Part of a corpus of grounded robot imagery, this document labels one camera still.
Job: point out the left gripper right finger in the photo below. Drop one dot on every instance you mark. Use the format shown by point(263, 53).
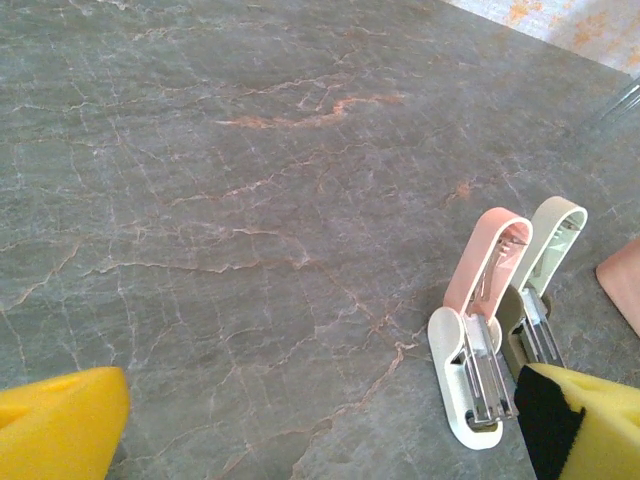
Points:
point(590, 430)

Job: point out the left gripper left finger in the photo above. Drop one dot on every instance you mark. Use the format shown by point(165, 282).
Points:
point(55, 425)

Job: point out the pink plastic tray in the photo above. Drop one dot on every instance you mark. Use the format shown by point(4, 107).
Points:
point(625, 285)

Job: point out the pink and white stapler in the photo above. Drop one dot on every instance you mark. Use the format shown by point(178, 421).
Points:
point(470, 260)

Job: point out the beige and olive stapler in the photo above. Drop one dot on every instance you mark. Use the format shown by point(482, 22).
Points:
point(542, 220)

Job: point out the orange patterned backdrop cloth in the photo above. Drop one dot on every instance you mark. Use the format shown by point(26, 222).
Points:
point(575, 25)

